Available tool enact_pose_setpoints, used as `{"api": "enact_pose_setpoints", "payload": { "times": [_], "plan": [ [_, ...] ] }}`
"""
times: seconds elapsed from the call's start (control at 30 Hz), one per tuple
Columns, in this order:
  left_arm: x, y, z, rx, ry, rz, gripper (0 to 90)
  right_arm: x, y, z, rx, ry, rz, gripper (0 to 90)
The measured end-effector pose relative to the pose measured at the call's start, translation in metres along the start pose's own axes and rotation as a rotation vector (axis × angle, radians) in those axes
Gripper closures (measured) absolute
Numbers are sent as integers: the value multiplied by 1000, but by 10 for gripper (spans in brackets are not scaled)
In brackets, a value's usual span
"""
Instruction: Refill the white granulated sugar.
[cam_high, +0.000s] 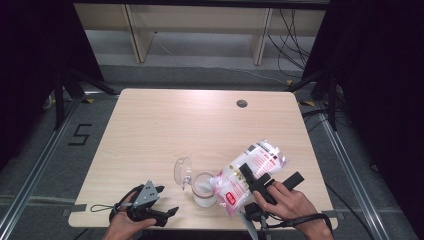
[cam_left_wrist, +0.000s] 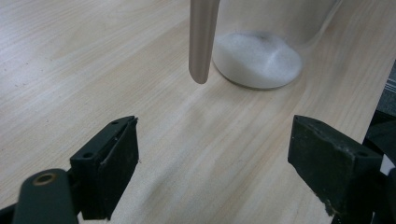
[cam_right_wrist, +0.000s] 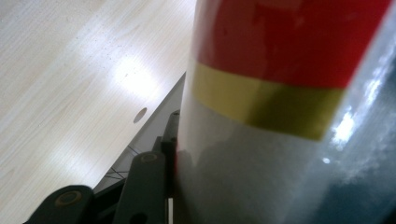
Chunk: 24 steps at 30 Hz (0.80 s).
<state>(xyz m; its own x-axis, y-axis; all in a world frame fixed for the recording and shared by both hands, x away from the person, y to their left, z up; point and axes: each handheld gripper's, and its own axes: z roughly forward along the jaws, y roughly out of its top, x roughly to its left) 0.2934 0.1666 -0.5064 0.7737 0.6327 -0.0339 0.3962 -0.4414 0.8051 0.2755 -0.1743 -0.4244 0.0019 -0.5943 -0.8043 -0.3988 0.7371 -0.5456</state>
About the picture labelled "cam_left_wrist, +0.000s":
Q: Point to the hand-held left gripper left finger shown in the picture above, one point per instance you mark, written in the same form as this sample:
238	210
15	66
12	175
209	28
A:
106	168

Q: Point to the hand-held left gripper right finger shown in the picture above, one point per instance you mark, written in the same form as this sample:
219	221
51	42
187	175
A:
330	165

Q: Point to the clear glass jar with lid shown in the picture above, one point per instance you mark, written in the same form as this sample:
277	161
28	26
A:
280	18

